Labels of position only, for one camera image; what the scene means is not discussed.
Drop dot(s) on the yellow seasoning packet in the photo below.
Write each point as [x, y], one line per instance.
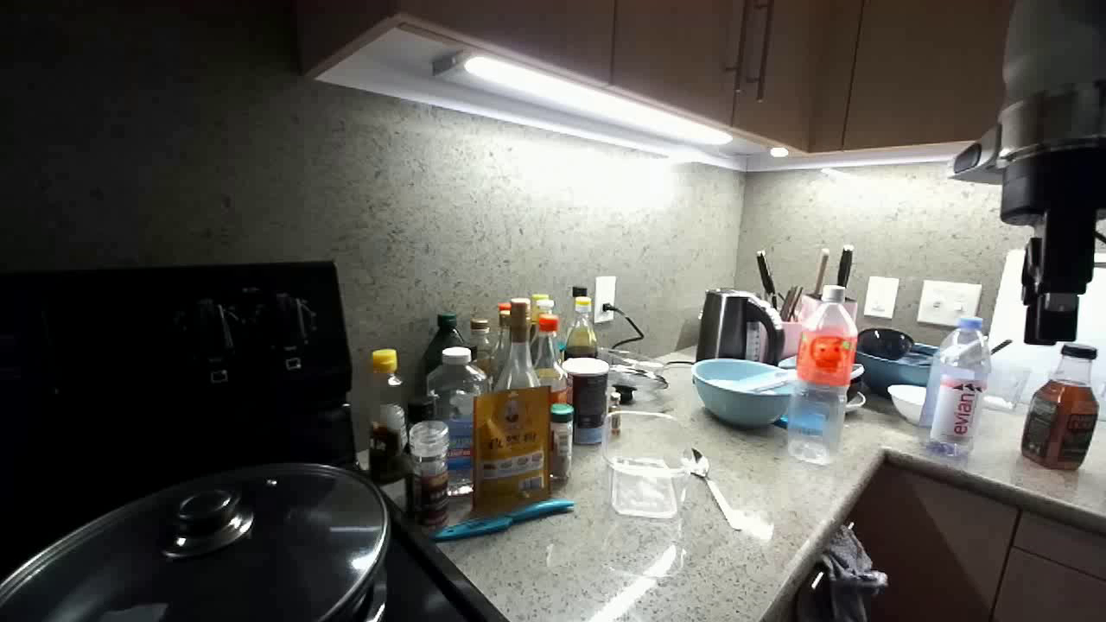
[514, 451]

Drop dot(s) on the yellow oil bottle black cap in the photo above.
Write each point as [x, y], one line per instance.
[583, 328]

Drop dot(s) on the clear glass cup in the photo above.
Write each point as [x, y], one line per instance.
[645, 489]

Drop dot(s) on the light blue bowl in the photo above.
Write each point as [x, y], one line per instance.
[736, 390]

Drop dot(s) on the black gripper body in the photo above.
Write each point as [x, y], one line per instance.
[1057, 190]

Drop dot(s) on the black electric kettle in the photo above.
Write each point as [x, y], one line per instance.
[736, 328]

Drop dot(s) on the red cap sauce bottle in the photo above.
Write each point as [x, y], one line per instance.
[550, 358]

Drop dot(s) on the wooden cabinet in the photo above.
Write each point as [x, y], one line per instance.
[980, 554]
[899, 71]

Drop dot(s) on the wooden lower cabinet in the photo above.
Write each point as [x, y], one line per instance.
[980, 554]

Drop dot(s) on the metal spoon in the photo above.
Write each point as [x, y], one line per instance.
[699, 465]

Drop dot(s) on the orange drink bottle white cap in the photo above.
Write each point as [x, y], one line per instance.
[823, 358]

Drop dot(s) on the small spice jar white lid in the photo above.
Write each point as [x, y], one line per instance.
[426, 472]

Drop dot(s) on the grey hanging towel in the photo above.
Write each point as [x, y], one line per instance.
[849, 573]

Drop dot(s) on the wooden upper cabinet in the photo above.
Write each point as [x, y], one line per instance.
[899, 71]

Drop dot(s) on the glass pot lid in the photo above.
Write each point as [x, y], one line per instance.
[209, 541]

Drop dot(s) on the clear bottle white cap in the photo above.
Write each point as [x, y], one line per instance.
[453, 397]

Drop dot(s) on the small brown spice bottle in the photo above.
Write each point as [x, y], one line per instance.
[613, 425]

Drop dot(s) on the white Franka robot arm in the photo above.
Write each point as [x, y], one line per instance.
[1048, 71]

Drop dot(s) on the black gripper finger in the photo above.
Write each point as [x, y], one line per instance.
[1067, 316]
[1038, 316]

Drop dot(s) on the clear water bottle red label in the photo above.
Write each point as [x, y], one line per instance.
[955, 397]

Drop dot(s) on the dark sauce bottle yellow cap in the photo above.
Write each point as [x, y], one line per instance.
[386, 425]

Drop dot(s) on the dark blue bowl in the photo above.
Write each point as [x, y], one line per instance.
[899, 359]

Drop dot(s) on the white wall outlet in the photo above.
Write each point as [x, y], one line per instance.
[605, 294]

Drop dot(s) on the white bowl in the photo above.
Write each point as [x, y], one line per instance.
[906, 403]

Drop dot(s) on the wide white wall plate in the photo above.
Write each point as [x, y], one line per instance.
[947, 302]

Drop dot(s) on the dark jar white lid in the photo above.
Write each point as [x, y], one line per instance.
[589, 403]

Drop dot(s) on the under cabinet light strip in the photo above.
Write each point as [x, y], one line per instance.
[589, 96]

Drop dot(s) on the small jar green cap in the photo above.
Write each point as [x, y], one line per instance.
[562, 443]

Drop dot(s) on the brown syrup bottle black cap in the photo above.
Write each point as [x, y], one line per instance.
[1058, 419]

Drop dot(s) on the small white wall plate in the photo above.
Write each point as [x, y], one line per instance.
[884, 297]

